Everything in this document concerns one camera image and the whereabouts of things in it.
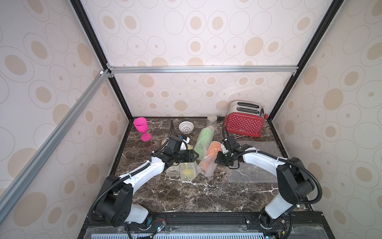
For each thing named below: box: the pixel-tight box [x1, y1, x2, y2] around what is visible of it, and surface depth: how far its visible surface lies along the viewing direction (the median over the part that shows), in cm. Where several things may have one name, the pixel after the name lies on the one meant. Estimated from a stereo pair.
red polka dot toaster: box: [224, 100, 269, 138], surface depth 104 cm
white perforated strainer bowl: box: [178, 120, 195, 135], surface depth 112 cm
